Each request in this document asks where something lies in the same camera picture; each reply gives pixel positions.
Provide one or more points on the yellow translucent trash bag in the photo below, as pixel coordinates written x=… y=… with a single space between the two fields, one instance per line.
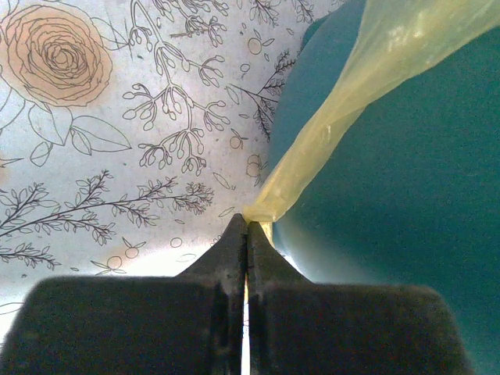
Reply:
x=397 y=40

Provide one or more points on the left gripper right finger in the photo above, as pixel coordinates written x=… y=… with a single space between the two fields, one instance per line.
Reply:
x=299 y=327

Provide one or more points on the teal plastic trash bin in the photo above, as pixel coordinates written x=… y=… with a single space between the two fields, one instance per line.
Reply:
x=411 y=196

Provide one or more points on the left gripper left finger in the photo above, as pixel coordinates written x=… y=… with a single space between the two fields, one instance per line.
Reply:
x=188 y=324

